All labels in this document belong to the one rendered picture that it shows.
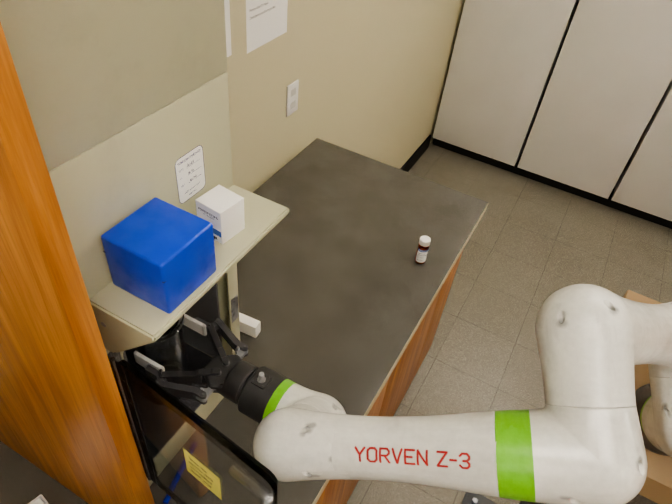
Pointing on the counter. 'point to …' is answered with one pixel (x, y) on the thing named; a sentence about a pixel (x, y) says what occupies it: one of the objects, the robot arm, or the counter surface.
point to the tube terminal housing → (148, 184)
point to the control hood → (142, 322)
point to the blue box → (160, 254)
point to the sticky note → (202, 474)
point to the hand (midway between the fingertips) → (164, 339)
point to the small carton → (222, 212)
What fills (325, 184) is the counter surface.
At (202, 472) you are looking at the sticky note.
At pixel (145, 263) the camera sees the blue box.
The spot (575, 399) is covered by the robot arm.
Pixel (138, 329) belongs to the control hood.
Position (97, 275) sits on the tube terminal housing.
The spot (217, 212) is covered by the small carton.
